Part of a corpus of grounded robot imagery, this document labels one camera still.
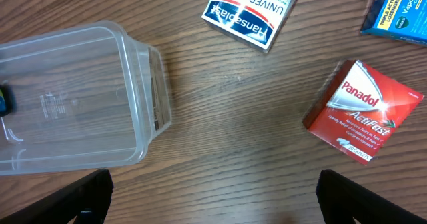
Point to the blue Vicks lozenges box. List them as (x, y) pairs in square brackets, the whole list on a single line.
[(403, 20)]

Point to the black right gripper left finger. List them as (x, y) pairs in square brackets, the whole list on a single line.
[(86, 200)]

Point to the clear plastic container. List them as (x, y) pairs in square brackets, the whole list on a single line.
[(86, 97)]

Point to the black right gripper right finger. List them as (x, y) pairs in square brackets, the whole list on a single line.
[(343, 201)]

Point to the red Panadol box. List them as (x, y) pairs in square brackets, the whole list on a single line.
[(359, 109)]

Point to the white blue Hansaplast box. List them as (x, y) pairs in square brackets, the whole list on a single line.
[(255, 22)]

